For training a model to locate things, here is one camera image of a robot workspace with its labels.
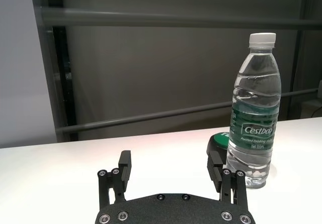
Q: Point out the white box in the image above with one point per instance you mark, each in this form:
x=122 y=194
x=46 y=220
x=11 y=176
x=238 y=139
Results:
x=312 y=108

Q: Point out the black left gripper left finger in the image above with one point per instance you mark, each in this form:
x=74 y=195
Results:
x=123 y=176

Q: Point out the green black push button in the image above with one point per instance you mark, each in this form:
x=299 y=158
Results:
x=217 y=143

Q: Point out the thick grey horizontal rail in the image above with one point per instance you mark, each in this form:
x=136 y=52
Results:
x=176 y=18

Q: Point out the grey vertical frame post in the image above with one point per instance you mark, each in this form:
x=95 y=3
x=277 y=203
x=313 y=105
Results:
x=47 y=83
x=304 y=58

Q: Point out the clear water bottle green label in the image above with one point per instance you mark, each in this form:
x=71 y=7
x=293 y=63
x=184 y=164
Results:
x=254 y=123

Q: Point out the thin grey horizontal rail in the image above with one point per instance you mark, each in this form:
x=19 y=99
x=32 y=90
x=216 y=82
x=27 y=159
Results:
x=151 y=115

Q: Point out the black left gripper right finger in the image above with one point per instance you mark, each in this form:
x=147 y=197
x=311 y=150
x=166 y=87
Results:
x=216 y=173

